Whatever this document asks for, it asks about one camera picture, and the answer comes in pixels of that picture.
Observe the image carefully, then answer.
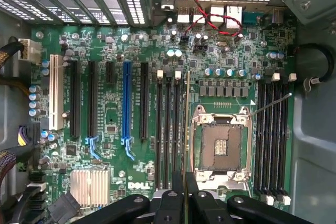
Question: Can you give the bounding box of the silver CPU socket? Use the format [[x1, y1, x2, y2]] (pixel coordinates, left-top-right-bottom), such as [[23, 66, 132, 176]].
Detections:
[[191, 104, 255, 191]]

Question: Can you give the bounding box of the white power connector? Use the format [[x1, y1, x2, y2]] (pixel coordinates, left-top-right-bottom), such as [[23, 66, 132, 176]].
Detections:
[[17, 38, 42, 65]]

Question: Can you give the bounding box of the braided black cable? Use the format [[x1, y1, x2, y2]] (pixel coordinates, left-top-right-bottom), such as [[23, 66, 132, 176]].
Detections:
[[0, 44, 22, 62], [0, 149, 17, 201]]

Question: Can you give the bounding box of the green Dell motherboard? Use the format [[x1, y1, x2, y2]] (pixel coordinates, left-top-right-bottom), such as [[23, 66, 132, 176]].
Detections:
[[30, 23, 297, 224]]

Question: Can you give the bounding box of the round black case speaker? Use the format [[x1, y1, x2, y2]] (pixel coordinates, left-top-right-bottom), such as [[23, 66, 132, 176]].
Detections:
[[288, 43, 336, 83]]

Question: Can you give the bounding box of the long black expansion slot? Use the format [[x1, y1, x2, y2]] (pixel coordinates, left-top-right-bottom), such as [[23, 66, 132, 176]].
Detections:
[[140, 62, 150, 140], [87, 60, 99, 138], [69, 59, 81, 138]]

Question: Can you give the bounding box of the blue expansion slot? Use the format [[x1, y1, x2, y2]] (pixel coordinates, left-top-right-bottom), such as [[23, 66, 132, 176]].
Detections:
[[120, 61, 136, 161]]

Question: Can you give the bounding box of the thin metal locking lever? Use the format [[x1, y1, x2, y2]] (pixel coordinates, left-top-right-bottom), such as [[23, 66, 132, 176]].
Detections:
[[248, 92, 293, 118]]

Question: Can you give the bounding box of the short black expansion slot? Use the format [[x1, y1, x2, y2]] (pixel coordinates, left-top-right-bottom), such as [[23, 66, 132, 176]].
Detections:
[[105, 61, 116, 83]]

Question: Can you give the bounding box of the white expansion slot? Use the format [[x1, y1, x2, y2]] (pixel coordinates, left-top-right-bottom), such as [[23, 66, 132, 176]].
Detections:
[[48, 54, 65, 131]]

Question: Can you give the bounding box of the grey metal PC case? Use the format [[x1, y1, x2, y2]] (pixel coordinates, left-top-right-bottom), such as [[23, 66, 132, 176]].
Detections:
[[0, 0, 336, 224]]

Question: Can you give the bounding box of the black connector with coloured wires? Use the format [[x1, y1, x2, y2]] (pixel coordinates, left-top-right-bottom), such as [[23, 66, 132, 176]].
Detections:
[[16, 123, 41, 148]]

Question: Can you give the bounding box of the red and black twisted wire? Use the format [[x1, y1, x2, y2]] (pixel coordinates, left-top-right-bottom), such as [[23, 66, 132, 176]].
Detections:
[[178, 0, 244, 39]]

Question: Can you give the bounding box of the blue video port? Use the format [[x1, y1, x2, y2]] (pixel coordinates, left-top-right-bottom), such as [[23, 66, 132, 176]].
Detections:
[[242, 11, 264, 26]]

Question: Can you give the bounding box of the silver rear port block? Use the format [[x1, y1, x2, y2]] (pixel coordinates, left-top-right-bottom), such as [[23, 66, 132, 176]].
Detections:
[[174, 4, 244, 31]]

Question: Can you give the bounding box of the black flat data connector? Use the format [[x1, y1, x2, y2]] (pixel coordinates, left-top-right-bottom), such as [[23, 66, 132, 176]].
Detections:
[[48, 191, 81, 224]]

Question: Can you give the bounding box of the silver finned heatsink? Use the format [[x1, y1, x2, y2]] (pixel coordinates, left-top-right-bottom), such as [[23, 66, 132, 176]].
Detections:
[[69, 168, 111, 208]]

